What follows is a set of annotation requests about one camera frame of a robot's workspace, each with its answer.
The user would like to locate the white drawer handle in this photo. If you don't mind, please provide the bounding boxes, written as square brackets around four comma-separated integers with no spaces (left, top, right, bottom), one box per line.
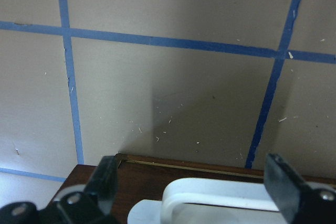
[127,178,286,223]

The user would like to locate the wooden drawer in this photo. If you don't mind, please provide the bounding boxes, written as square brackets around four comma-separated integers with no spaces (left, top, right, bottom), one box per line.
[55,154,335,223]

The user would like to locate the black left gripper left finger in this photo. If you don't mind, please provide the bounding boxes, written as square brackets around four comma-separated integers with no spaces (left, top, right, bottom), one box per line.
[85,156,118,215]

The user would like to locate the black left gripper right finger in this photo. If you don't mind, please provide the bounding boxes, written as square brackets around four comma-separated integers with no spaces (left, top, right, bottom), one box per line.
[264,154,313,221]

